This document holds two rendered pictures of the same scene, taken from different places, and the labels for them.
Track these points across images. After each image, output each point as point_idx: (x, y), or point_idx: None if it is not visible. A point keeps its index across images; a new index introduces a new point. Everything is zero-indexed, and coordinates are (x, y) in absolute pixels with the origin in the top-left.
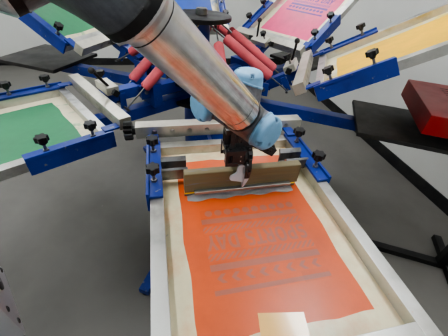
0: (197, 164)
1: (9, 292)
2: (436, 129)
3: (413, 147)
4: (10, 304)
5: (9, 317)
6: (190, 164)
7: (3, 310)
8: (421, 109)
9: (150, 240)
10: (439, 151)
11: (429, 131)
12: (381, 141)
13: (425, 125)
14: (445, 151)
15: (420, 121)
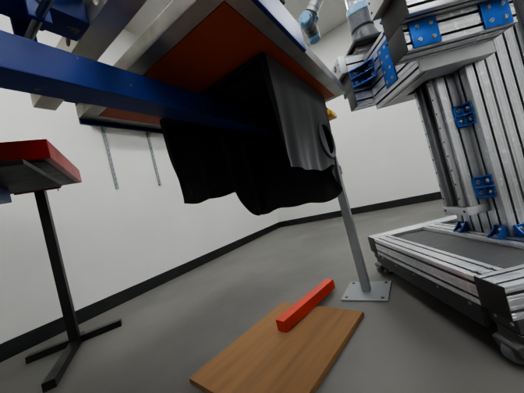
0: (203, 54)
1: (380, 1)
2: (52, 153)
3: (48, 178)
4: (373, 4)
5: (367, 5)
6: (210, 47)
7: (366, 1)
8: (14, 146)
9: (316, 56)
10: (55, 179)
11: (51, 154)
12: (36, 171)
13: (47, 149)
14: (57, 180)
15: (30, 153)
